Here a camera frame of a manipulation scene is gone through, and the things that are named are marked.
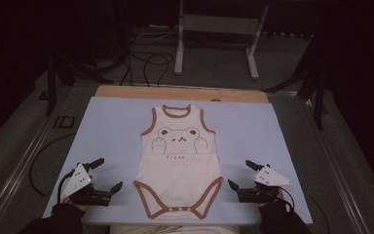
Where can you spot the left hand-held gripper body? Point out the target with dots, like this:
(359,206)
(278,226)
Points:
(78,180)

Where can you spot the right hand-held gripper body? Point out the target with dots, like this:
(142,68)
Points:
(269,178)

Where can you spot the cream baby bodysuit brown trim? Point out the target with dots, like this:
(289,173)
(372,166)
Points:
(178,175)

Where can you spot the person's right hand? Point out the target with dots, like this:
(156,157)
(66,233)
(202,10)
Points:
(272,201)

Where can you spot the person's left hand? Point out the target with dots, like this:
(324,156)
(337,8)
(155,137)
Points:
(78,206)

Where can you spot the light blue mat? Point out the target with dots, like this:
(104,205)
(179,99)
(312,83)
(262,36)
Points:
(117,130)

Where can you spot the black tripod stand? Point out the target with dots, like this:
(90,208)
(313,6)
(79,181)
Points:
(319,97)
(51,87)

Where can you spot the wooden table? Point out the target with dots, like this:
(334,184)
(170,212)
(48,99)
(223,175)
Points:
(162,92)

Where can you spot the white metal stand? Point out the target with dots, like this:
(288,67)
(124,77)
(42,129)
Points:
(219,24)

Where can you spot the aluminium floor rail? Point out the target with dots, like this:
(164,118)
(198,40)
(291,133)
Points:
(16,172)
(341,169)

